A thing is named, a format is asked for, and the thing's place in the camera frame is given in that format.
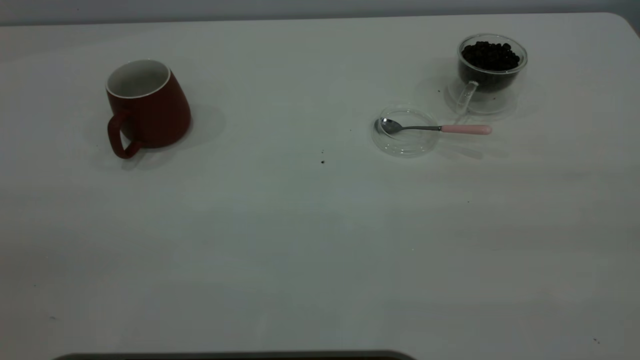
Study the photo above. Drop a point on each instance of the red ceramic mug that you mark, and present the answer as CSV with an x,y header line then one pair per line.
x,y
155,120

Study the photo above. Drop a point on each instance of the dark coffee beans pile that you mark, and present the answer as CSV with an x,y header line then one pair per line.
x,y
490,57

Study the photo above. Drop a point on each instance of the round clear glass dish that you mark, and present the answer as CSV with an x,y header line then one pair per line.
x,y
407,145

